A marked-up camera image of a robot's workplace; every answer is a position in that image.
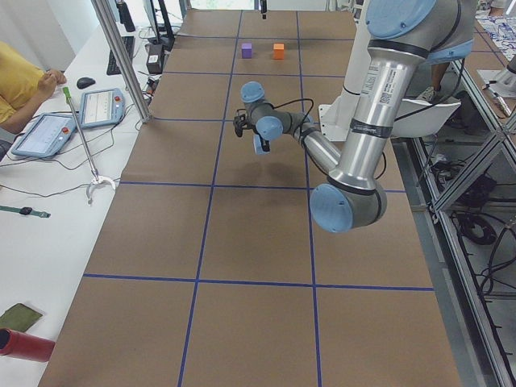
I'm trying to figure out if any light blue foam block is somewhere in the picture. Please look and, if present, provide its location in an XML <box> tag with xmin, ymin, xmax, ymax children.
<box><xmin>253</xmin><ymin>134</ymin><xmax>268</xmax><ymax>156</ymax></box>

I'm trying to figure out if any purple foam block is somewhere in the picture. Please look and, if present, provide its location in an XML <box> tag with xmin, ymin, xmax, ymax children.
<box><xmin>241</xmin><ymin>42</ymin><xmax>253</xmax><ymax>59</ymax></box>

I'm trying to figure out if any orange foam block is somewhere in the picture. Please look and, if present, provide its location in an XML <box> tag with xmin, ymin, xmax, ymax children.
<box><xmin>273</xmin><ymin>43</ymin><xmax>285</xmax><ymax>60</ymax></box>

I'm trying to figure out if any black power adapter box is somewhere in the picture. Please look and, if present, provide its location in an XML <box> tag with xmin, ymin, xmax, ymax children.
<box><xmin>146</xmin><ymin>44</ymin><xmax>164</xmax><ymax>75</ymax></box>

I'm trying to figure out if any brown paper table cover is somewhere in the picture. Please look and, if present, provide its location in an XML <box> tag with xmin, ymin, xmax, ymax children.
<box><xmin>40</xmin><ymin>10</ymin><xmax>461</xmax><ymax>386</ymax></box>

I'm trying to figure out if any white plastic chair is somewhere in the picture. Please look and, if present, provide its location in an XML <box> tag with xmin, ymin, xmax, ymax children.
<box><xmin>391</xmin><ymin>98</ymin><xmax>461</xmax><ymax>138</ymax></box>

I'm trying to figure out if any black keyboard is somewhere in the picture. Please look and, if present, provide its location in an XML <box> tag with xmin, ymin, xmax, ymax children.
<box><xmin>106</xmin><ymin>35</ymin><xmax>136</xmax><ymax>77</ymax></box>

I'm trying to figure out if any blue teach pendant far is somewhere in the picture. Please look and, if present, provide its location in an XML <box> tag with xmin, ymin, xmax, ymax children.
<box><xmin>79</xmin><ymin>88</ymin><xmax>125</xmax><ymax>129</ymax></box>

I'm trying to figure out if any blue teach pendant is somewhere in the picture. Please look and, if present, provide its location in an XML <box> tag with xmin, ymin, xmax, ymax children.
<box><xmin>11</xmin><ymin>114</ymin><xmax>77</xmax><ymax>158</ymax></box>
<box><xmin>79</xmin><ymin>88</ymin><xmax>125</xmax><ymax>129</ymax></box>

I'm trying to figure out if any reacher grabber stick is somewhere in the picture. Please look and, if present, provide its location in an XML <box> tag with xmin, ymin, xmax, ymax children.
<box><xmin>63</xmin><ymin>86</ymin><xmax>116</xmax><ymax>205</ymax></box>

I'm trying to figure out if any black computer mouse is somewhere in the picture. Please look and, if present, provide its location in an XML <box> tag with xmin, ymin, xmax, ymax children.
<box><xmin>76</xmin><ymin>77</ymin><xmax>96</xmax><ymax>89</ymax></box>

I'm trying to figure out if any blue teach pendant near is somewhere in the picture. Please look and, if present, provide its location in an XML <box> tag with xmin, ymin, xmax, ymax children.
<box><xmin>11</xmin><ymin>114</ymin><xmax>77</xmax><ymax>158</ymax></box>

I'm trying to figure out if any person in yellow shirt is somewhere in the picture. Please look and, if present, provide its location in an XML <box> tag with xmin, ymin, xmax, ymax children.
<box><xmin>1</xmin><ymin>41</ymin><xmax>67</xmax><ymax>135</ymax></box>

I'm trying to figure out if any red cylinder bottle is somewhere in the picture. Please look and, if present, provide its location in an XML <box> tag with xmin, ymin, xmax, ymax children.
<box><xmin>1</xmin><ymin>328</ymin><xmax>56</xmax><ymax>362</ymax></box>

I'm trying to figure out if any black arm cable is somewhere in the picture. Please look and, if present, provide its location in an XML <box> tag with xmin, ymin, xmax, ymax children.
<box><xmin>270</xmin><ymin>98</ymin><xmax>319</xmax><ymax>136</ymax></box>

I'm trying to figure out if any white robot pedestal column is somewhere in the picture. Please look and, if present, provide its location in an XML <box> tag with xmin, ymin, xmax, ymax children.
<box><xmin>318</xmin><ymin>0</ymin><xmax>371</xmax><ymax>142</ymax></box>

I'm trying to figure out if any aluminium frame post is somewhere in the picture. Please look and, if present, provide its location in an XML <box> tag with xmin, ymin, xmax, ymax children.
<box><xmin>91</xmin><ymin>0</ymin><xmax>152</xmax><ymax>123</ymax></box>

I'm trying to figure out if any green strap wristwatch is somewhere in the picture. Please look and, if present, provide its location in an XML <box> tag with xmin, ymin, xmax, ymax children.
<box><xmin>0</xmin><ymin>206</ymin><xmax>51</xmax><ymax>218</ymax></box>

